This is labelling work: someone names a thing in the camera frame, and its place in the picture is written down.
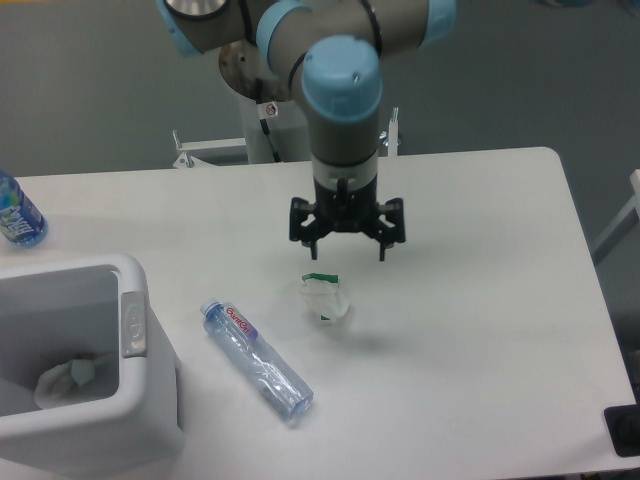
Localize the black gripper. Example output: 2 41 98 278
289 178 406 262

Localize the white green wrapper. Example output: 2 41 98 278
299 272 350 323

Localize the clear plastic bottle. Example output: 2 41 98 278
200 298 314 422

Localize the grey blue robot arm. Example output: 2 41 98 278
157 1 457 253

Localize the white plastic trash can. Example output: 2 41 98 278
1 254 185 479

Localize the blue labelled water bottle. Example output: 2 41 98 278
1 171 48 248

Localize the crumpled paper in bin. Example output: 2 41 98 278
34 353 119 410

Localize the black clamp at table corner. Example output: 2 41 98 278
604 404 639 458

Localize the white right pedestal bracket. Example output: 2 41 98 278
379 106 401 157

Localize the white pedestal bracket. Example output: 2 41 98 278
172 130 248 169
379 106 401 157

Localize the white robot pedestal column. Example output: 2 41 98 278
218 39 316 165

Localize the black cable on pedestal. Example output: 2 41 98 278
253 77 282 164

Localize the white left pedestal bracket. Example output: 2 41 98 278
172 130 248 169

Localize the white frame at right edge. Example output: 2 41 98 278
591 169 639 265

